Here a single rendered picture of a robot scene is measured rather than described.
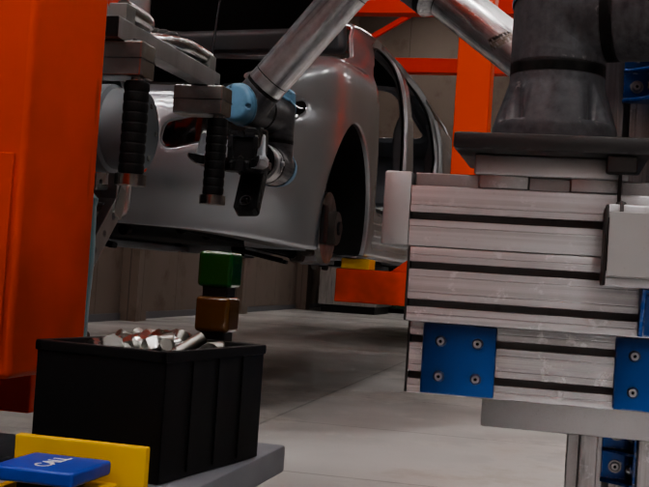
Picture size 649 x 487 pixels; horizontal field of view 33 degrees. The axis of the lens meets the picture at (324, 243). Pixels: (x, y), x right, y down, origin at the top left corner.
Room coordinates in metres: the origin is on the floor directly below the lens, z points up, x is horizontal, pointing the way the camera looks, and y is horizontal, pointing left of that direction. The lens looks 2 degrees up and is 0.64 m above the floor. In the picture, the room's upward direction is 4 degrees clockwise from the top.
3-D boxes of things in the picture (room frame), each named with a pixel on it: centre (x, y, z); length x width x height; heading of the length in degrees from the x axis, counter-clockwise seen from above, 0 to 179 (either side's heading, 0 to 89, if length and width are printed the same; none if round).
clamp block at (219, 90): (1.89, 0.22, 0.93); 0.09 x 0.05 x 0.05; 76
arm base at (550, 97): (1.36, -0.27, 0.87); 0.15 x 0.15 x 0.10
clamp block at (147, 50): (1.56, 0.31, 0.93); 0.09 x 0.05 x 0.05; 76
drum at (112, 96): (1.76, 0.40, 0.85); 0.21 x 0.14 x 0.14; 76
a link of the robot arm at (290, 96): (2.20, 0.12, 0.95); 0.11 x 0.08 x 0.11; 156
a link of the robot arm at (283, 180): (2.21, 0.11, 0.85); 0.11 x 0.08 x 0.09; 166
